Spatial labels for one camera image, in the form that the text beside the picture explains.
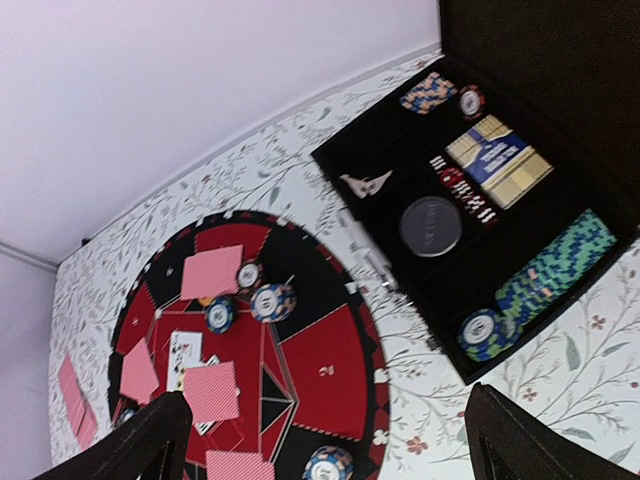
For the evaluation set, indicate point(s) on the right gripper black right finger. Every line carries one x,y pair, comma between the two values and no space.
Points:
506,442

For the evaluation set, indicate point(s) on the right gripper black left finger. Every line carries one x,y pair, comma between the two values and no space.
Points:
150,445

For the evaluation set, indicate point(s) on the poker chip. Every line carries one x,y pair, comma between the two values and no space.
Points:
124,415

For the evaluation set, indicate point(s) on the dealt red card seat eight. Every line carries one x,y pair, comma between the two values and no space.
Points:
139,379

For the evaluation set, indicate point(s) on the dealt red card seat four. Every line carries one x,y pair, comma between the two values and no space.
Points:
227,465

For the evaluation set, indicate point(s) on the red playing card deck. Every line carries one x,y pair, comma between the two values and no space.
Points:
79,412

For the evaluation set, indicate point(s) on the face down card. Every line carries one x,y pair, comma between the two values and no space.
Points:
211,392

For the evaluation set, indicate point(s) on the jack of spades card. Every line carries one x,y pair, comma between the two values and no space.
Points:
184,352

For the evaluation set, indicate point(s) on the poker chips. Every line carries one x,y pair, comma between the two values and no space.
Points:
329,462

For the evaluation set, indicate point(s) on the dealt red card seat ten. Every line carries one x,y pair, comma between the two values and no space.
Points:
211,273

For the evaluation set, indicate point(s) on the eight of spades card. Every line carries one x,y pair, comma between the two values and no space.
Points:
203,428

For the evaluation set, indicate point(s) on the green chip stack seat ten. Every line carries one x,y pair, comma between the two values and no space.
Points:
220,314

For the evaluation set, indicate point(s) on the green chip row in case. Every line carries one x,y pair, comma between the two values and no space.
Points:
486,333

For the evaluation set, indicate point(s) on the round red black poker mat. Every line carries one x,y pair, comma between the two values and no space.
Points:
313,379

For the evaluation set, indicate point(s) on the grey round dealer disc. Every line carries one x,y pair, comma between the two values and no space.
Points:
431,226

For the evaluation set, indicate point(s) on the black poker set case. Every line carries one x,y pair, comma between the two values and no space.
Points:
564,75

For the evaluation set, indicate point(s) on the red dice row in case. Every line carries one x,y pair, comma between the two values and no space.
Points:
469,197

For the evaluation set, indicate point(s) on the blue boxed card deck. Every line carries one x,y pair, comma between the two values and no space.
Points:
504,165

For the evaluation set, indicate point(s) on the blue beige chips in case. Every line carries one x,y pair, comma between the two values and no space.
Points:
429,93

